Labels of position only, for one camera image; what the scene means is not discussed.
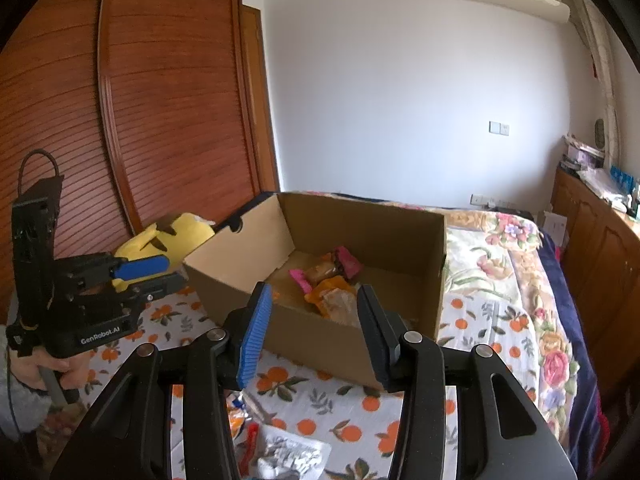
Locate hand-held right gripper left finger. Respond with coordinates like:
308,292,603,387
50,282,273,480

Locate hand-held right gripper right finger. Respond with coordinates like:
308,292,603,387
356,285,578,480

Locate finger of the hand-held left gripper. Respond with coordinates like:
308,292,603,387
75,272,187,307
57,254,171,291

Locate clear brown cracker packet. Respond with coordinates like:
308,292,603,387
320,290,362,328

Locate brown cardboard box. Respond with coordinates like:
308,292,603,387
182,191,447,391

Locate yellow cake pink-ended wrapper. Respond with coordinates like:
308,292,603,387
288,246,362,293

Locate person's left forearm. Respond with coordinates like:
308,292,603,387
0,330,58,441

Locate person's left hand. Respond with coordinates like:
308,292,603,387
10,349,93,395

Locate yellow plush toy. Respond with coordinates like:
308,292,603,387
112,212,217,291

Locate orange fruit print sheet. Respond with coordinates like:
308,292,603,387
65,285,546,480

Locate red snack wrapper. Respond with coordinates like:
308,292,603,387
244,422,262,462

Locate long silver snack packet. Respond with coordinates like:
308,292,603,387
257,427,332,480

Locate floral blanket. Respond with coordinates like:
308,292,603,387
300,191,608,461

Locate wooden slatted wardrobe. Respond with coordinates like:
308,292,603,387
0,0,281,331

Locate white paper bag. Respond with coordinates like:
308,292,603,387
542,210,568,251

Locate wooden cabinet row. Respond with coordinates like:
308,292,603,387
550,167,640,396

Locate clear plastic bag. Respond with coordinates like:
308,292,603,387
577,166,628,211

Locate stack of pink boxes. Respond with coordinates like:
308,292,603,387
560,134,606,171

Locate pale patterned curtain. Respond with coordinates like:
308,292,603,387
567,0,621,171

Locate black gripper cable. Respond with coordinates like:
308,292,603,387
5,150,65,441

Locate wall socket strip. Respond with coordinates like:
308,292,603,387
470,193,518,209

